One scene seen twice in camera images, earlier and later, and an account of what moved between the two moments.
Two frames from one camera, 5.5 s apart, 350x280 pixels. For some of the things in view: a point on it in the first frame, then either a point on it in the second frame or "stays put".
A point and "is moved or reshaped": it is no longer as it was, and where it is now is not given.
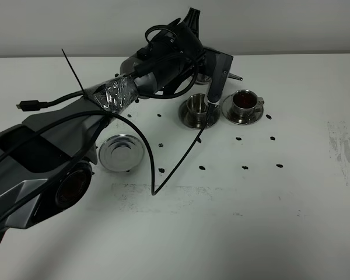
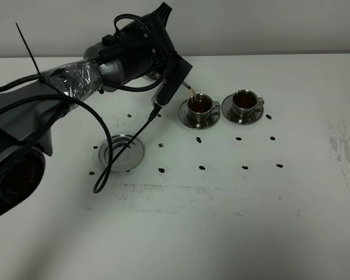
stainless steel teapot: x=205 y=79 is moved or reshaped
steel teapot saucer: x=121 y=152 stays put
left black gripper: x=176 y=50 to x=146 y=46
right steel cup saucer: x=227 y=109 stays put
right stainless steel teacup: x=244 y=102 stays put
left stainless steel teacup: x=196 y=108 stays put
